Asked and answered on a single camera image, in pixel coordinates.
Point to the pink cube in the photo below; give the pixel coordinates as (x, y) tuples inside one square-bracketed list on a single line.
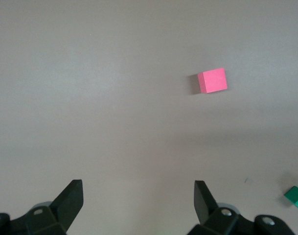
[(213, 80)]

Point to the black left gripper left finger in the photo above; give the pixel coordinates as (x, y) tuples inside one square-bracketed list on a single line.
[(65, 208)]

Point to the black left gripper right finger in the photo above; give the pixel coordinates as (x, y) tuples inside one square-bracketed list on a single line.
[(205, 205)]

